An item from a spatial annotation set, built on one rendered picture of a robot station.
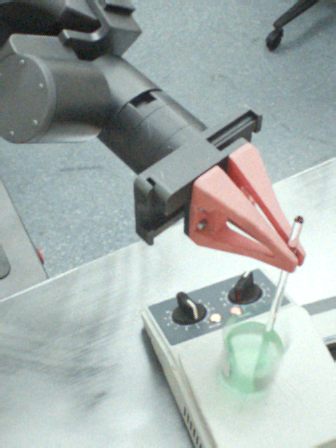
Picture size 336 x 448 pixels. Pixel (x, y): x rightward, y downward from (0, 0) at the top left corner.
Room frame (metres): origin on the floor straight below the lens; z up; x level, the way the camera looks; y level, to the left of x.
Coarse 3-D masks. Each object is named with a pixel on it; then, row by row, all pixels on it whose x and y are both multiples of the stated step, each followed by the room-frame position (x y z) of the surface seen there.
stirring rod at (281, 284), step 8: (296, 216) 0.24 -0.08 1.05; (296, 224) 0.24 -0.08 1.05; (296, 232) 0.24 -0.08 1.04; (288, 240) 0.24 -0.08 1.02; (296, 240) 0.24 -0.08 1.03; (288, 248) 0.24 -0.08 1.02; (280, 272) 0.24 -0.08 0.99; (280, 280) 0.24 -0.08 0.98; (280, 288) 0.24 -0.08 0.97; (280, 296) 0.24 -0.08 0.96; (272, 304) 0.24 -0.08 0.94; (280, 304) 0.24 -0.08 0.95; (272, 312) 0.24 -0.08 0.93; (272, 320) 0.24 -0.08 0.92; (272, 328) 0.24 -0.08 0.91; (264, 336) 0.24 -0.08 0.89; (264, 344) 0.24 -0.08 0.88
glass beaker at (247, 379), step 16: (240, 304) 0.26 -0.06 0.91; (256, 304) 0.26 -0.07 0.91; (224, 320) 0.25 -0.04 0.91; (240, 320) 0.26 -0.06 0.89; (256, 320) 0.26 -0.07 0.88; (288, 320) 0.25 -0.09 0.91; (224, 336) 0.23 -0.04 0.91; (288, 336) 0.23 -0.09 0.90; (224, 352) 0.23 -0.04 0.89; (224, 368) 0.22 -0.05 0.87; (240, 368) 0.21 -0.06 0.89; (256, 368) 0.21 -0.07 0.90; (272, 368) 0.21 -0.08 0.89; (224, 384) 0.22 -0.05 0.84; (240, 384) 0.21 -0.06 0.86; (256, 384) 0.21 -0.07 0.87; (272, 384) 0.22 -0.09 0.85
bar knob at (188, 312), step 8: (176, 296) 0.32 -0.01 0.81; (184, 296) 0.32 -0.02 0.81; (184, 304) 0.31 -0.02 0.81; (192, 304) 0.31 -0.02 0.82; (200, 304) 0.32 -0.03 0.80; (176, 312) 0.31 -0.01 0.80; (184, 312) 0.31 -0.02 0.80; (192, 312) 0.30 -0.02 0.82; (200, 312) 0.31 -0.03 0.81; (176, 320) 0.30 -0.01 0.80; (184, 320) 0.30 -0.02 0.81; (192, 320) 0.30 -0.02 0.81; (200, 320) 0.30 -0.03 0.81
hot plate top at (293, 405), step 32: (192, 352) 0.25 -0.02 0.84; (288, 352) 0.25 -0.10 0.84; (320, 352) 0.25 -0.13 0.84; (192, 384) 0.22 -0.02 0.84; (288, 384) 0.22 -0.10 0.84; (320, 384) 0.22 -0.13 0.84; (224, 416) 0.19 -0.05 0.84; (256, 416) 0.19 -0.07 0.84; (288, 416) 0.19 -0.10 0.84; (320, 416) 0.19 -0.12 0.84
